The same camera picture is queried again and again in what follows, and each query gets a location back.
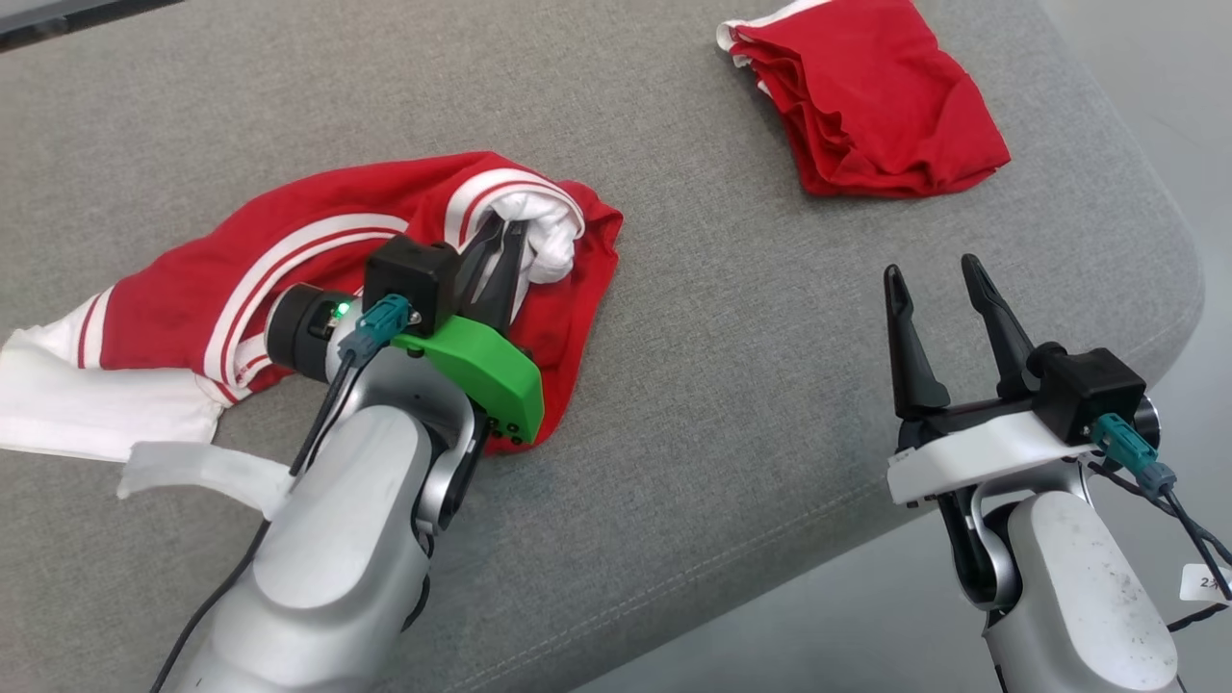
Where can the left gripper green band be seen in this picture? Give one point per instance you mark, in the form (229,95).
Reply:
(481,371)

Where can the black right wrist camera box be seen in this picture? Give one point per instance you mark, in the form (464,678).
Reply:
(1092,390)

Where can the dark grey wall baseboard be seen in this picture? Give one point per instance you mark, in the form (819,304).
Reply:
(58,19)

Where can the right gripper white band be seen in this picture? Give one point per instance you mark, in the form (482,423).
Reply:
(982,448)

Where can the red jersey white striped sleeves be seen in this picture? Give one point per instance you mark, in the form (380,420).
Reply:
(192,289)

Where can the red jersey white trim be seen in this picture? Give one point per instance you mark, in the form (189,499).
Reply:
(866,106)

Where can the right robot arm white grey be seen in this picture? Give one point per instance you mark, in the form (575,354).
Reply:
(1078,587)

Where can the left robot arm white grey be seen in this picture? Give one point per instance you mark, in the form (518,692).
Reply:
(327,558)

